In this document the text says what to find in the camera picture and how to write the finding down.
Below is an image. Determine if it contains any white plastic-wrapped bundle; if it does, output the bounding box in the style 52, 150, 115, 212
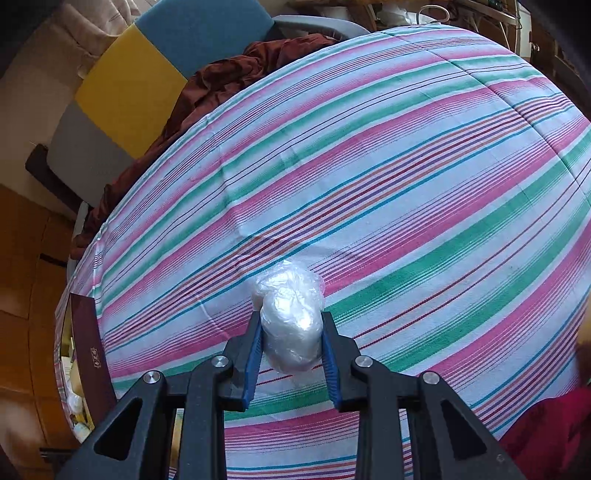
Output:
252, 259, 325, 374

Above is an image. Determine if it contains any wooden wardrobe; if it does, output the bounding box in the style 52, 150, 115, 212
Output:
0, 185, 88, 462

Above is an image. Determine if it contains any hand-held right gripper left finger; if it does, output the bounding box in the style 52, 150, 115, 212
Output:
55, 311, 264, 480

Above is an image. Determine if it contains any striped tablecloth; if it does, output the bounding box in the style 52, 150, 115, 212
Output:
54, 23, 591, 480

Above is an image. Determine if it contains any dark red cloth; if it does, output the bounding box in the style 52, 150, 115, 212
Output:
71, 34, 338, 250

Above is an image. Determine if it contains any gold-lined gift box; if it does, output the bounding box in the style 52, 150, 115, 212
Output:
55, 293, 117, 446

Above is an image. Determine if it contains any person's red garment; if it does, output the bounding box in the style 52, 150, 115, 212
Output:
499, 388, 591, 480

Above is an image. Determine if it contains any grey yellow blue chair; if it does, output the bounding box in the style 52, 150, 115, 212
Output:
46, 0, 370, 217

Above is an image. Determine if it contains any beige patterned curtain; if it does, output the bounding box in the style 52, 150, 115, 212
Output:
60, 0, 158, 51

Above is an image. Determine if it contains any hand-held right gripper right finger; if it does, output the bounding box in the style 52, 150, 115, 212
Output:
321, 311, 527, 480

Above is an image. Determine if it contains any cluttered wooden side table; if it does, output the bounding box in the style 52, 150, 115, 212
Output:
295, 0, 527, 51

